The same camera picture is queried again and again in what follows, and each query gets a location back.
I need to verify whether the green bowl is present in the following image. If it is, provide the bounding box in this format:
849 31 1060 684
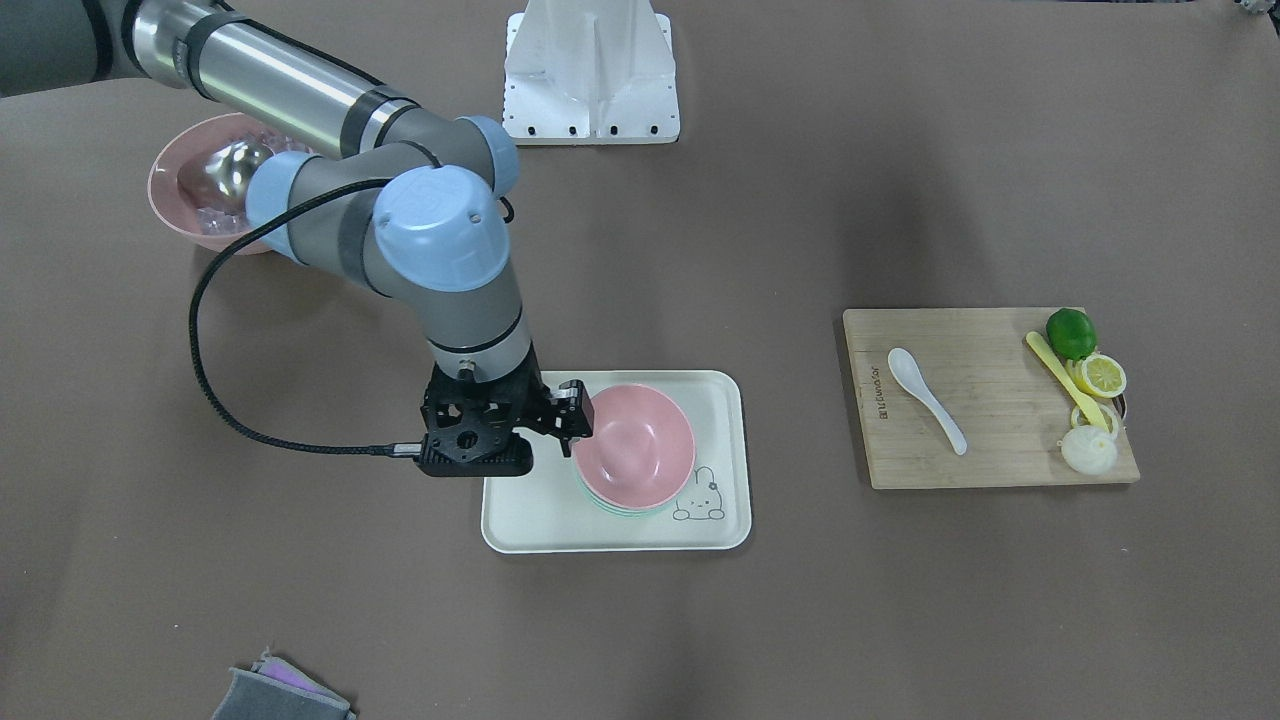
577 477 676 518

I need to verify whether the large pink ice bowl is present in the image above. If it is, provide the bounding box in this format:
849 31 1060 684
147 113 312 251

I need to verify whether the lemon ring slice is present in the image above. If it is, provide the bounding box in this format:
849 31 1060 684
1069 404 1123 439

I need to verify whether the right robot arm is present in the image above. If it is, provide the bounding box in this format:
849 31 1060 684
3 1 593 477

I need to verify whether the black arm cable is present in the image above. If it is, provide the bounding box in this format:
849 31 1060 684
188 140 516 459

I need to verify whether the white ceramic spoon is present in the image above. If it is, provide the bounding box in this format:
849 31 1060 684
887 347 969 456

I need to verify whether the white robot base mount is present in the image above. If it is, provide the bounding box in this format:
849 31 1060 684
500 1 682 146

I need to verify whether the cream rabbit tray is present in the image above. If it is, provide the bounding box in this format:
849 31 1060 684
480 370 753 553

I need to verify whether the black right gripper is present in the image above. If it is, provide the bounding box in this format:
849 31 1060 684
421 345 595 457

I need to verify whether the yellow plastic knife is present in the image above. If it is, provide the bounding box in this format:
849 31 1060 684
1024 331 1116 432

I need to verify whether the metal ice scoop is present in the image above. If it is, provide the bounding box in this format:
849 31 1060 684
201 138 274 213

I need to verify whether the green lime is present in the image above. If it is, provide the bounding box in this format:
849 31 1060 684
1044 307 1098 361

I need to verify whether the bamboo cutting board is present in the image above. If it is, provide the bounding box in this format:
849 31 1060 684
842 307 1092 489

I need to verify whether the small pink bowl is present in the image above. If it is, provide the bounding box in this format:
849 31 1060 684
572 384 696 509

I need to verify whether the grey purple folded cloth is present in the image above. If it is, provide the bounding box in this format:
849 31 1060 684
211 651 357 719

